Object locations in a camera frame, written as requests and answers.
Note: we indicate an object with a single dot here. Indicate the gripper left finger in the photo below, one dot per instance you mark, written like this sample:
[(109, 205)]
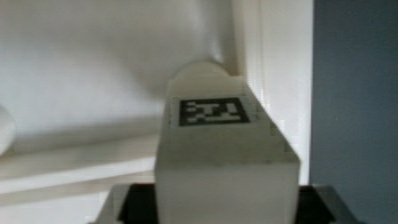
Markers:
[(130, 205)]

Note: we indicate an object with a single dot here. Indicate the white square tabletop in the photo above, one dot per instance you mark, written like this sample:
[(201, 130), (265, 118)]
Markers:
[(91, 53)]

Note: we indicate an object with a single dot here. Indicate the white table leg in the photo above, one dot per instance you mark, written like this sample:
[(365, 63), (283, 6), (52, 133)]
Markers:
[(226, 169)]

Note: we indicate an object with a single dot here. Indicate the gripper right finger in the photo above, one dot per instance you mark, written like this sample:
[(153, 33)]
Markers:
[(322, 208)]

